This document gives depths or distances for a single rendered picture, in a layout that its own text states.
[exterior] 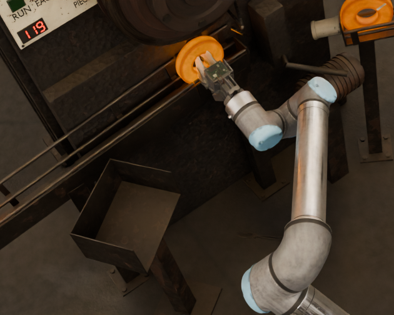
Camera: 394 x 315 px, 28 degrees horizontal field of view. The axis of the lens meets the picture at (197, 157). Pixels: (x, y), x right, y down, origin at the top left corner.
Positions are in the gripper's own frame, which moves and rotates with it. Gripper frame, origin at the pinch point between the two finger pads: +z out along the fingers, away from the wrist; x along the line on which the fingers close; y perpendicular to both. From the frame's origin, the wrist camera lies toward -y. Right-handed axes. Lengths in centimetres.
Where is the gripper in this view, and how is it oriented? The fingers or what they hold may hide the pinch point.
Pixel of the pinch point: (198, 55)
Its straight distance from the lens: 240.9
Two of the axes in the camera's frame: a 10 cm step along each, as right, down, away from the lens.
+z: -5.6, -7.5, 3.6
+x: -8.3, 5.4, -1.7
